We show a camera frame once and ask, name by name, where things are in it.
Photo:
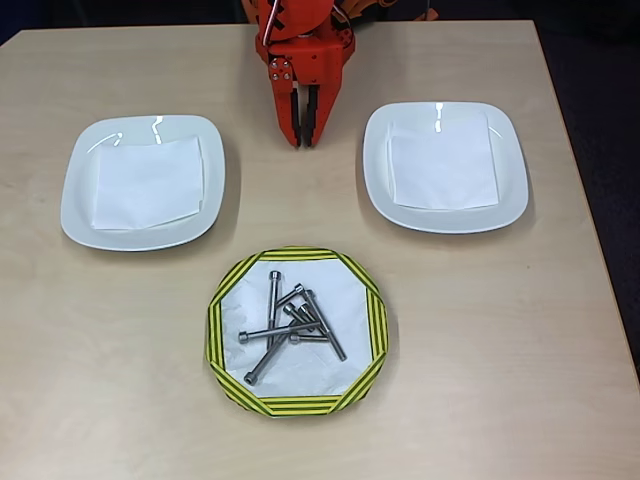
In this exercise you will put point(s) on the white paper napkin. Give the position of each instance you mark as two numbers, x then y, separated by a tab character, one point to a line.
150	185
440	160

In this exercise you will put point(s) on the white square plate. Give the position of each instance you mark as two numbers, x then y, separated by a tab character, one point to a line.
512	190
75	210

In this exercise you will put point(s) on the yellow green striped paper plate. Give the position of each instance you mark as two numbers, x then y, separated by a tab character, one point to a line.
295	406

